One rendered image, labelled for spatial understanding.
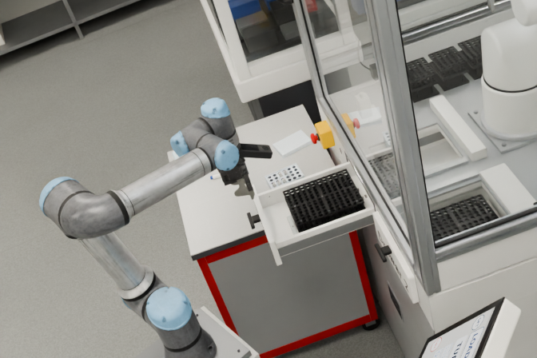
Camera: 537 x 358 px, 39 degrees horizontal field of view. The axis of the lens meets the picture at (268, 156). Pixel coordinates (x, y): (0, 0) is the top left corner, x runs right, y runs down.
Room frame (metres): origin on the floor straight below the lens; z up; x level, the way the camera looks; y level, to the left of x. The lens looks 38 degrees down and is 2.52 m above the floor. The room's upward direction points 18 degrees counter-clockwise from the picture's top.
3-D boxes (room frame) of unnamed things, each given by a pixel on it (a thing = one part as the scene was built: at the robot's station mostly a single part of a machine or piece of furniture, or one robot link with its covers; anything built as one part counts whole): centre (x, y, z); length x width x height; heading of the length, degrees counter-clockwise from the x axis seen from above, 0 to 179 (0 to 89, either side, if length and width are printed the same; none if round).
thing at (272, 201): (1.81, -0.13, 0.86); 0.40 x 0.26 x 0.06; 93
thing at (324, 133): (2.15, -0.21, 0.88); 0.07 x 0.05 x 0.07; 3
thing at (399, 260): (1.51, -0.26, 0.87); 0.29 x 0.02 x 0.11; 3
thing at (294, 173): (2.09, -0.03, 0.78); 0.12 x 0.08 x 0.04; 98
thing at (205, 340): (1.47, 0.39, 0.83); 0.15 x 0.15 x 0.10
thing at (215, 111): (1.82, 0.11, 1.30); 0.09 x 0.08 x 0.11; 121
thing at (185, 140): (1.76, 0.18, 1.30); 0.11 x 0.11 x 0.08; 31
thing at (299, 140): (2.30, -0.10, 0.77); 0.13 x 0.09 x 0.02; 106
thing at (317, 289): (2.21, 0.08, 0.38); 0.62 x 0.58 x 0.76; 3
